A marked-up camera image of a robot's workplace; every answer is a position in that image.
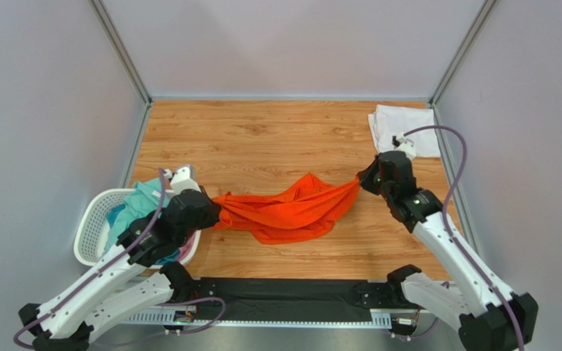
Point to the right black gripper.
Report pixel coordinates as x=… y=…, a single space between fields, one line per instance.
x=371 y=177

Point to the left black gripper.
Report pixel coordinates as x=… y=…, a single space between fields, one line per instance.
x=213 y=212

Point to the orange t-shirt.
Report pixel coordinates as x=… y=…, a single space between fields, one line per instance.
x=307 y=210

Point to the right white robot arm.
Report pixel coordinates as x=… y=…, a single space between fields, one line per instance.
x=486 y=312

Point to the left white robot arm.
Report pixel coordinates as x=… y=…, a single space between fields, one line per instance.
x=78 y=316

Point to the pink t-shirt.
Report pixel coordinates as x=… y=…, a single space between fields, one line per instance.
x=187 y=251

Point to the teal t-shirt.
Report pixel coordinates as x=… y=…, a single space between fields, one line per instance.
x=141 y=202

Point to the folded white t-shirt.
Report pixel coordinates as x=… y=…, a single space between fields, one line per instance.
x=388 y=121

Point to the white laundry basket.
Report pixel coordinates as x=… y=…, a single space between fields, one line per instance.
x=92 y=234

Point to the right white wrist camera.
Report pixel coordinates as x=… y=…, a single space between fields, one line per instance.
x=405 y=145

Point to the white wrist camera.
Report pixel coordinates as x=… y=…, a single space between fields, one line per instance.
x=182 y=178
x=405 y=145

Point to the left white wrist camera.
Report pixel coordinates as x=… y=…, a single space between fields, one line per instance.
x=182 y=178

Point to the aluminium rail frame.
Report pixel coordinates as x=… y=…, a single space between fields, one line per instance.
x=173 y=317

